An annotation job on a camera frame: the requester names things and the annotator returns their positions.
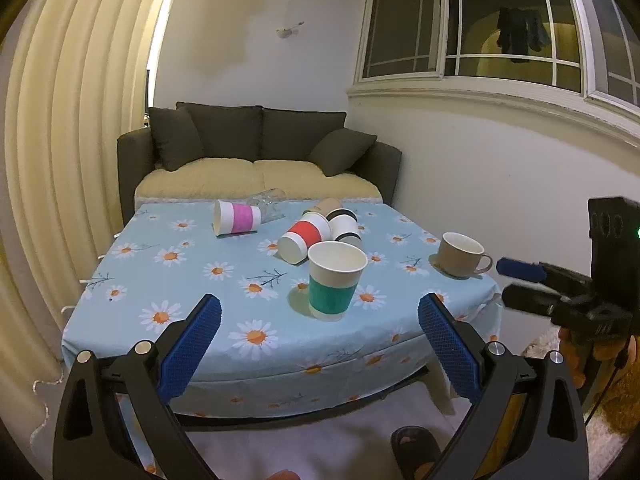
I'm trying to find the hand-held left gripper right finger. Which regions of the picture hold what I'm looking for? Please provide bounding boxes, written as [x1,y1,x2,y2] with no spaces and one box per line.
[417,292,591,480]

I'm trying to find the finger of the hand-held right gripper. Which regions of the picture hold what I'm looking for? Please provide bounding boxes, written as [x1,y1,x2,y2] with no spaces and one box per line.
[501,284,572,317]
[496,257,592,295]

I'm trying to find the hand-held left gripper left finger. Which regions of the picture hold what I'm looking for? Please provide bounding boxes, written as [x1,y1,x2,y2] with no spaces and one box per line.
[52,294,223,480]

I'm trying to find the green sleeve paper cup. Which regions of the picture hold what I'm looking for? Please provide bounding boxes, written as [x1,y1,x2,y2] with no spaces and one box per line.
[307,241,369,322]

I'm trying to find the pink sleeve paper cup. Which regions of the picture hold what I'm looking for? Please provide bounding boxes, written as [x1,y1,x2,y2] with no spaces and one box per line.
[213,199,263,237]

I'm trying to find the black sleeve paper cup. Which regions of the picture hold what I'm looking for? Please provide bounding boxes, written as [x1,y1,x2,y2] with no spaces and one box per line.
[327,208,362,249]

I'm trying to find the red sleeve paper cup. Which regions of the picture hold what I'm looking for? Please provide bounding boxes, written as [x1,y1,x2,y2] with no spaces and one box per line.
[277,219,333,266]

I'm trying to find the clear glass cup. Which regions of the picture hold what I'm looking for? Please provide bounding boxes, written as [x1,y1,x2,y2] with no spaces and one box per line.
[246,188,287,223]

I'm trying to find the brown paper cup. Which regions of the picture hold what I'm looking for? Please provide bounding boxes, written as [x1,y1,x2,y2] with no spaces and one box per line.
[303,197,342,218]

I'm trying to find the person's right hand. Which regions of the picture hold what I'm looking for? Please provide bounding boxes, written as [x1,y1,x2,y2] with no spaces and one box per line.
[558,327,640,390]

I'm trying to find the beige ceramic mug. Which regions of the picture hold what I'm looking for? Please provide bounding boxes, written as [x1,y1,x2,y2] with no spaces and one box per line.
[438,232,494,277]

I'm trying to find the blue daisy tablecloth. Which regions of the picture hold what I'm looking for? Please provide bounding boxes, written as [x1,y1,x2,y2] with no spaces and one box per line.
[61,199,503,418]

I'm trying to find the black slipper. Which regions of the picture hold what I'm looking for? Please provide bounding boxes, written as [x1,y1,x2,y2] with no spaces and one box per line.
[391,425,444,480]

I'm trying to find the fluffy cream rug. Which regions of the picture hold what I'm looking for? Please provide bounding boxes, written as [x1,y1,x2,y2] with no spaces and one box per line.
[520,327,640,463]

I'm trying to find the yellow sofa seat cover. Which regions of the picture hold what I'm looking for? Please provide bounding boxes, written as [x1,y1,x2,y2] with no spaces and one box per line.
[136,157,383,206]

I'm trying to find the dark grey sofa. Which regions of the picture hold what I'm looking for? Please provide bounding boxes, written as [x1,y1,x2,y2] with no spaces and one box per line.
[116,101,403,228]

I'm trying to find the dark throw pillow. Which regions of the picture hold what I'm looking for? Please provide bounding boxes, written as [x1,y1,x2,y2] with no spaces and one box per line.
[308,128,378,177]
[148,106,205,172]

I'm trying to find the dark hanging clothes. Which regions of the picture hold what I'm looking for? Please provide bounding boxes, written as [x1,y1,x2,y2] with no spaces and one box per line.
[496,7,552,64]

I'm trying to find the white framed window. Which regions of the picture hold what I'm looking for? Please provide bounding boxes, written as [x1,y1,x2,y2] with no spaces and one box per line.
[352,0,640,133]

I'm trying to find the cream curtain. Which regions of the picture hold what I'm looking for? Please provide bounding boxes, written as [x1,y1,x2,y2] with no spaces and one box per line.
[0,0,177,411]

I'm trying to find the black cable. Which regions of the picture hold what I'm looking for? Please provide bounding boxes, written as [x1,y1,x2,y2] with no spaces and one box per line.
[584,340,630,423]

